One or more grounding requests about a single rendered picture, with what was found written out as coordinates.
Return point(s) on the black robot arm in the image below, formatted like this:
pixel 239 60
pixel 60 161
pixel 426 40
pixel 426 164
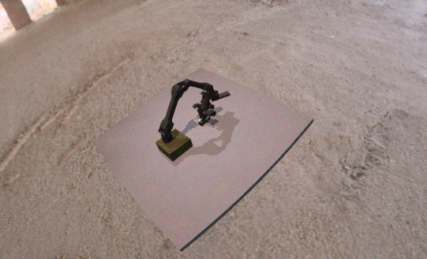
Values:
pixel 177 91

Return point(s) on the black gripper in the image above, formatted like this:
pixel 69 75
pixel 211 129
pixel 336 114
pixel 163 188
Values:
pixel 203 109

